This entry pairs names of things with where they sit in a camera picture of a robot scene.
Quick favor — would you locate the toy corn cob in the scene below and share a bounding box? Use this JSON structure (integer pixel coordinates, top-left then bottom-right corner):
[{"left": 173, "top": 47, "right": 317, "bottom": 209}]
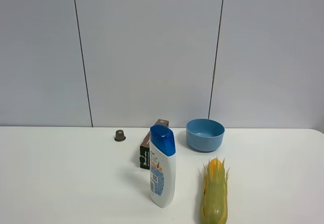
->
[{"left": 199, "top": 158, "right": 229, "bottom": 223}]

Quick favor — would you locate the blue plastic bowl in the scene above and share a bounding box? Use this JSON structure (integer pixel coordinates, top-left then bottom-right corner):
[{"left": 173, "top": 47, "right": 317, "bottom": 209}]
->
[{"left": 186, "top": 119, "right": 225, "bottom": 152}]

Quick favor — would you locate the brown coffee capsule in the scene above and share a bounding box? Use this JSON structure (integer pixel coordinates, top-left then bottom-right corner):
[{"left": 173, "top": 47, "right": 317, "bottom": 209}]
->
[{"left": 114, "top": 129, "right": 126, "bottom": 142}]

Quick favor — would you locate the white blue shampoo bottle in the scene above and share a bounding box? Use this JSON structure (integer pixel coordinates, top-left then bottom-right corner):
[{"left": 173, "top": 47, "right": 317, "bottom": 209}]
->
[{"left": 149, "top": 125, "right": 176, "bottom": 208}]

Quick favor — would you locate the brown coffee capsule box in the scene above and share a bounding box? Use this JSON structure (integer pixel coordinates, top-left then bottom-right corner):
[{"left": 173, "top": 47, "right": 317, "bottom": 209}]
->
[{"left": 139, "top": 119, "right": 169, "bottom": 170}]

